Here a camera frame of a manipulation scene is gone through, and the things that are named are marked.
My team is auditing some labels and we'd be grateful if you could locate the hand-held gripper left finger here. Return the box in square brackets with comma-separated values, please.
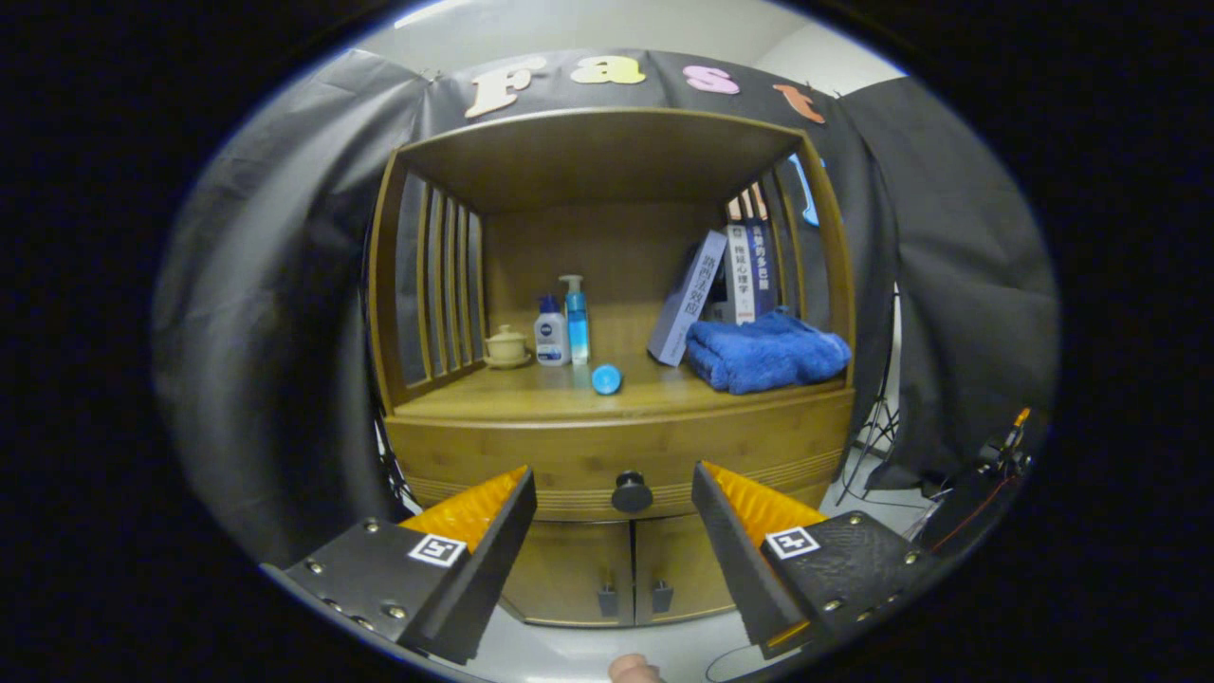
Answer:
[261, 465, 539, 667]

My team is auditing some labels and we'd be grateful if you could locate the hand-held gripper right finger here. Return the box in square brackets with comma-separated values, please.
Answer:
[690, 461, 949, 662]

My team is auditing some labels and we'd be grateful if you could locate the black drawer knob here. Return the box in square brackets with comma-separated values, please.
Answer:
[611, 470, 654, 515]

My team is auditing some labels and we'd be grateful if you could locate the wooden drawer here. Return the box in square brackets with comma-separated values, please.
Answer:
[384, 387, 856, 523]

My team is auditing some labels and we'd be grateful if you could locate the wooden cabinet door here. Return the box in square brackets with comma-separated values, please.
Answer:
[500, 520, 635, 627]
[634, 512, 741, 625]

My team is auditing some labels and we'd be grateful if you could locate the wooden countertop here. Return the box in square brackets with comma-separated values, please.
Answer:
[391, 351, 848, 423]

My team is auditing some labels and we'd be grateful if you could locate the wooden cabinet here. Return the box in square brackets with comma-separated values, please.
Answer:
[365, 106, 857, 629]

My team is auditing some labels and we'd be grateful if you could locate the black tripod stand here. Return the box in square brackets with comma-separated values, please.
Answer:
[835, 285, 902, 508]

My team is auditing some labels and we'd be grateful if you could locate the blue folded towel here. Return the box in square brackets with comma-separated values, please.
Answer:
[684, 308, 853, 396]

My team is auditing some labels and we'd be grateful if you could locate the beige lidded teacup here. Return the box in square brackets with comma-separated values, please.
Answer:
[483, 324, 533, 370]

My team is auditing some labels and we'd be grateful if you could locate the white pump bottle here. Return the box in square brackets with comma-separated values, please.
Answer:
[534, 295, 571, 367]

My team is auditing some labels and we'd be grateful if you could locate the grey leaning book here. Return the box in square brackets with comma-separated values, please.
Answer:
[648, 230, 729, 368]

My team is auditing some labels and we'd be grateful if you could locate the clear blue pump bottle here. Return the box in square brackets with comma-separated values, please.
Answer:
[559, 274, 592, 365]

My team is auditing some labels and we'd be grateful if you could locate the white spine book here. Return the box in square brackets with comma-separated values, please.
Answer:
[726, 225, 757, 323]

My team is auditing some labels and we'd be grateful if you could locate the dark blue book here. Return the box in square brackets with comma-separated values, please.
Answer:
[749, 221, 779, 319]

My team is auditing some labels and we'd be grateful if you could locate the black and orange device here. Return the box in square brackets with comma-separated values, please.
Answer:
[977, 408, 1035, 480]

